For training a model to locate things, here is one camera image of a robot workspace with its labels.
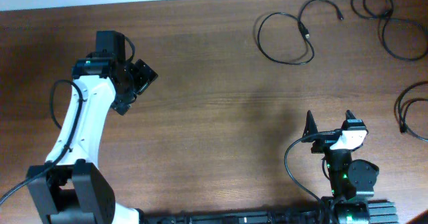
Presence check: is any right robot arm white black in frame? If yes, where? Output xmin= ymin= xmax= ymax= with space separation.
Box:
xmin=302 ymin=110 xmax=379 ymax=223

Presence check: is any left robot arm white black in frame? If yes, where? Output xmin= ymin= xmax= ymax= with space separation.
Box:
xmin=27 ymin=31 xmax=158 ymax=224

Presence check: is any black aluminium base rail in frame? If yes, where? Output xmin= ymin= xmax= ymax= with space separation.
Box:
xmin=142 ymin=201 xmax=399 ymax=224

